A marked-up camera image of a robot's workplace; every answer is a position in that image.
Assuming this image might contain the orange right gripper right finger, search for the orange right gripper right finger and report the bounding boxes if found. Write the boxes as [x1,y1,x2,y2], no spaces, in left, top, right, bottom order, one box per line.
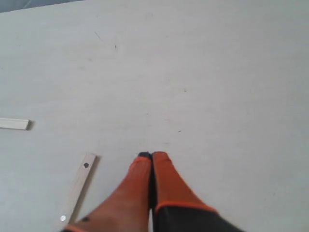
[152,151,242,232]

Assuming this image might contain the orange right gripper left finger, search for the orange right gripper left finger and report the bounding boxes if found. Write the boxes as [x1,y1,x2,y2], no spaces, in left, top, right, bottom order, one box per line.
[64,152,152,232]

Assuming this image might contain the wooden stick with holes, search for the wooden stick with holes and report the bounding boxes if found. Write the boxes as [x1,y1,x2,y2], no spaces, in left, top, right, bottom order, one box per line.
[59,154,97,227]

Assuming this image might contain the horizontal wooden stick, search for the horizontal wooden stick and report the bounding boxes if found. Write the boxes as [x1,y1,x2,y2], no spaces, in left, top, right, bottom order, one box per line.
[0,118,31,131]

